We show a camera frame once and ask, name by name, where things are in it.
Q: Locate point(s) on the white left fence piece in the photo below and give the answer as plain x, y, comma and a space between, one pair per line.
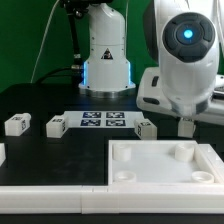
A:
2, 153

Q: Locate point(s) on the white right fence piece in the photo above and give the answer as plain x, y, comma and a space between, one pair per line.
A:
212, 163

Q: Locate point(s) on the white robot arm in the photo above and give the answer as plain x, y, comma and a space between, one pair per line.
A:
184, 38

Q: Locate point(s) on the white square tabletop tray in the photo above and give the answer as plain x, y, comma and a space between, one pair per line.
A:
153, 161

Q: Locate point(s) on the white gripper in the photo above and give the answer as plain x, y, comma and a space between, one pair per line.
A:
151, 98

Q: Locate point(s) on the white fence piece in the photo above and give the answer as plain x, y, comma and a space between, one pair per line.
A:
212, 163
2, 153

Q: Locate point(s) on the white marker sheet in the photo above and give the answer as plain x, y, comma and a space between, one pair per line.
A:
102, 119

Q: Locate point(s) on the white front fence bar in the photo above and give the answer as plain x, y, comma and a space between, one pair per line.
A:
118, 199

